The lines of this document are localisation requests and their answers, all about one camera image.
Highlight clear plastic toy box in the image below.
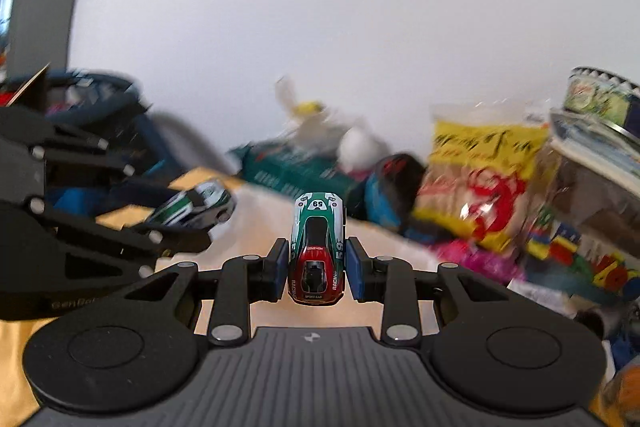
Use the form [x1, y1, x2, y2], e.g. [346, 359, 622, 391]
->
[520, 142, 640, 308]

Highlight grey door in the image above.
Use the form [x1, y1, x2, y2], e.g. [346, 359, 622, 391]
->
[7, 0, 83, 75]

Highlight blue fabric basket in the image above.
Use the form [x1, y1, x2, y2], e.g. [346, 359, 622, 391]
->
[40, 67, 201, 228]

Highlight yellow cloth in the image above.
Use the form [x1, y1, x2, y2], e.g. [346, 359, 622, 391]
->
[0, 164, 241, 427]

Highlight black red toy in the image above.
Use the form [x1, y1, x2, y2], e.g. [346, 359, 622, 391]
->
[350, 152, 428, 228]

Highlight round printed tin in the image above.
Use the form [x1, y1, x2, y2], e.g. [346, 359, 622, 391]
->
[562, 66, 640, 128]

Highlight green red toy car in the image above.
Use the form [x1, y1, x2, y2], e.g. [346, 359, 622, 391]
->
[287, 192, 347, 306]

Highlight orange round object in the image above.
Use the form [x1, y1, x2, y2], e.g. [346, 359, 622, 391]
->
[597, 357, 640, 427]

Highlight white round bulb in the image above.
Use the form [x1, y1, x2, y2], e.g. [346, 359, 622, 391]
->
[336, 127, 393, 172]

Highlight yellow red snack bag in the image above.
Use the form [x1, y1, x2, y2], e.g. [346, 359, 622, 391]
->
[412, 99, 551, 253]

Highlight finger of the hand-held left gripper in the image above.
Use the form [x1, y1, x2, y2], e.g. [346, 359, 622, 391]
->
[30, 196, 212, 279]
[31, 126, 140, 182]

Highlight green white toy car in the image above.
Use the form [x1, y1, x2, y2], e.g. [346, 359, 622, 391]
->
[145, 179, 237, 233]

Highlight pink small toys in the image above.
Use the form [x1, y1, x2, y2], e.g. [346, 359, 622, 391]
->
[430, 232, 526, 288]

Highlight stack of books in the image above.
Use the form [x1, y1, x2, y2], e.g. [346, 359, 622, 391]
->
[547, 104, 640, 188]

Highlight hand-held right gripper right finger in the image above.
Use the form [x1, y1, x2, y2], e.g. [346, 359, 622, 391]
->
[345, 237, 506, 343]

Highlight white plastic bag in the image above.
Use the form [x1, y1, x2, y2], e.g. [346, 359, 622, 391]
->
[272, 74, 351, 152]

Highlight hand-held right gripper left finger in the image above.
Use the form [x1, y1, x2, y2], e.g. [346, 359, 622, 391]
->
[122, 237, 293, 345]

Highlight teal pack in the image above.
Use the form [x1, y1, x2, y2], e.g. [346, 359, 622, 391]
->
[229, 139, 371, 208]

